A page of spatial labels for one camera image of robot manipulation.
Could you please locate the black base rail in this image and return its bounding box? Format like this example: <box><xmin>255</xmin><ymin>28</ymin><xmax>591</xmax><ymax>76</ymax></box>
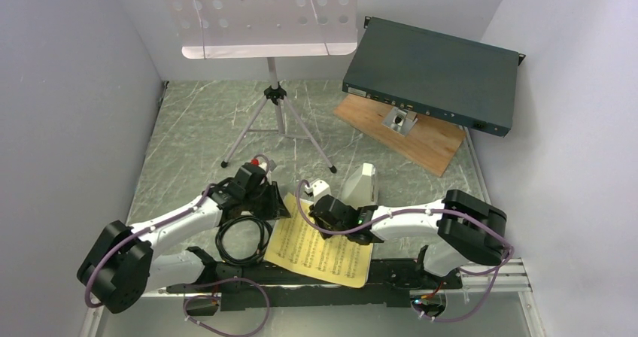
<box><xmin>166</xmin><ymin>247</ymin><xmax>463</xmax><ymax>311</ymax></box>

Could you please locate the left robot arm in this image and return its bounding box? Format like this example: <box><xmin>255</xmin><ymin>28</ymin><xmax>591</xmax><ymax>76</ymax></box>
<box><xmin>77</xmin><ymin>178</ymin><xmax>290</xmax><ymax>314</ymax></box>

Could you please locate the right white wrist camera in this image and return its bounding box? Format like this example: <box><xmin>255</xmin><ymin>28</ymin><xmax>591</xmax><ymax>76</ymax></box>
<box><xmin>303</xmin><ymin>179</ymin><xmax>331</xmax><ymax>200</ymax></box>

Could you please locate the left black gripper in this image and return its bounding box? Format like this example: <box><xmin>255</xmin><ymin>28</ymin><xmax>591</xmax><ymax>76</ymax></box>
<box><xmin>243</xmin><ymin>181</ymin><xmax>290</xmax><ymax>220</ymax></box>

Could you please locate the metal mounting bracket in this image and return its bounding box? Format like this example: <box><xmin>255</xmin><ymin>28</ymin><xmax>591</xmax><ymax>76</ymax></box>
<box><xmin>382</xmin><ymin>107</ymin><xmax>418</xmax><ymax>136</ymax></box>

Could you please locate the white perforated music stand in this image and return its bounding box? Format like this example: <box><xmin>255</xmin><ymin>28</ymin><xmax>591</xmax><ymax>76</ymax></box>
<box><xmin>165</xmin><ymin>0</ymin><xmax>358</xmax><ymax>173</ymax></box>

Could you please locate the dark green rack unit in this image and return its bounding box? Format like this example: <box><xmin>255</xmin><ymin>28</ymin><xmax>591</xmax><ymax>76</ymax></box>
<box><xmin>342</xmin><ymin>17</ymin><xmax>525</xmax><ymax>137</ymax></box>

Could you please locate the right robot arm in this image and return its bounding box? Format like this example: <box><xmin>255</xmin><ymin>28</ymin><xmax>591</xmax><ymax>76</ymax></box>
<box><xmin>302</xmin><ymin>190</ymin><xmax>512</xmax><ymax>288</ymax></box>

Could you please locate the wooden base board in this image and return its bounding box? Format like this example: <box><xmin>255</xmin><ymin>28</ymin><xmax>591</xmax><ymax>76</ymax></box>
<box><xmin>333</xmin><ymin>94</ymin><xmax>466</xmax><ymax>177</ymax></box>

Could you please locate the yellow sheet music book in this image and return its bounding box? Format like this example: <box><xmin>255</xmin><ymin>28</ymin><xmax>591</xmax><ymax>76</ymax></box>
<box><xmin>264</xmin><ymin>195</ymin><xmax>372</xmax><ymax>288</ymax></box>

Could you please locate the coiled black cable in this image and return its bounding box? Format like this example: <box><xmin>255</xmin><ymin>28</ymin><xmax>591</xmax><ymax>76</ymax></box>
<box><xmin>215</xmin><ymin>214</ymin><xmax>274</xmax><ymax>268</ymax></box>

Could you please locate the white metronome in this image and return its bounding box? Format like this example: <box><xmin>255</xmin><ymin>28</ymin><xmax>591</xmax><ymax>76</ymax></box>
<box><xmin>340</xmin><ymin>162</ymin><xmax>378</xmax><ymax>208</ymax></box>

